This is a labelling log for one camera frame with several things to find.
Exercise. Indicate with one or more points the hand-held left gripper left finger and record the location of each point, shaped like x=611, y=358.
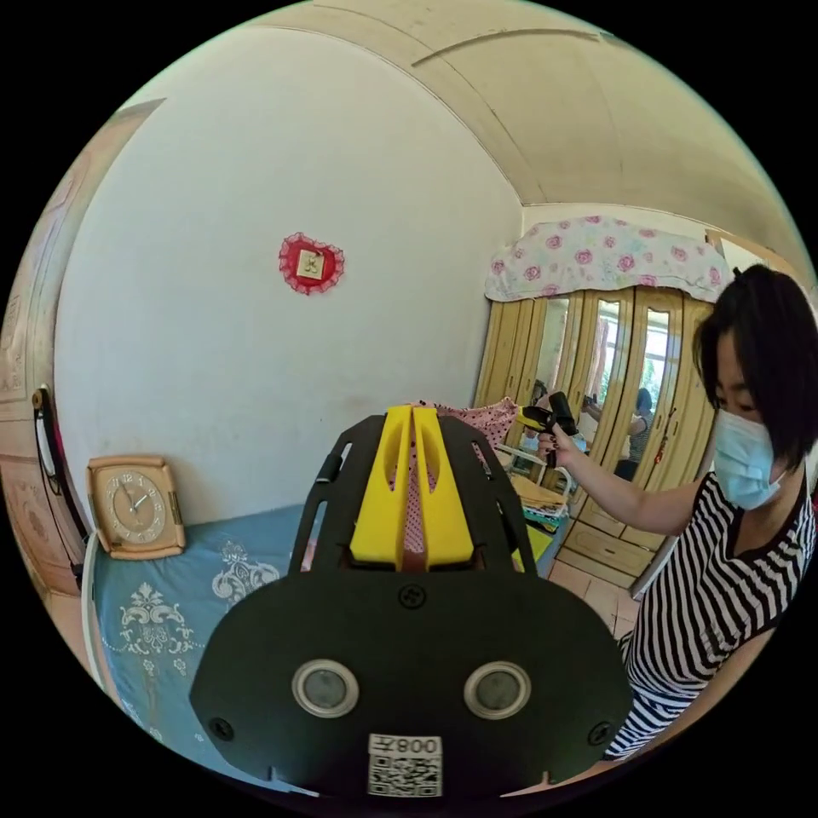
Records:
x=377, y=511

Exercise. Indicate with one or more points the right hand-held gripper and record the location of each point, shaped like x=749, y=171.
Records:
x=547, y=427

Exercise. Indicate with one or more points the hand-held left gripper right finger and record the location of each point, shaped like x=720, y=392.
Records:
x=441, y=517

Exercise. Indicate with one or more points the pink polka dot garment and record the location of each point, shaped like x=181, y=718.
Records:
x=487, y=422

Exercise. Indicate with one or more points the person's right forearm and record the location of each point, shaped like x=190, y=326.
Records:
x=626, y=501

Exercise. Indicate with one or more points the pile of clothes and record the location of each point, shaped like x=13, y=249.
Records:
x=542, y=505

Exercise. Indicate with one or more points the person's right hand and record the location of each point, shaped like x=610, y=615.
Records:
x=562, y=450

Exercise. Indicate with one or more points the wooden wardrobe with floral cloth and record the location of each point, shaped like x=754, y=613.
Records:
x=687, y=383

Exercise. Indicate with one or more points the bed with blue printed sheet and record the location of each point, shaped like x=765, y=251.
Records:
x=179, y=613

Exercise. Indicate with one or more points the square beige clock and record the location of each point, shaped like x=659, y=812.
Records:
x=135, y=506

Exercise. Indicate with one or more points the person's body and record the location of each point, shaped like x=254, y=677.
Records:
x=703, y=607

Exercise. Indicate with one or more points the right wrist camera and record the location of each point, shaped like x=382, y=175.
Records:
x=562, y=409

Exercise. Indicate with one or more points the red heart wall ornament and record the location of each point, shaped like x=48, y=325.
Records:
x=311, y=263

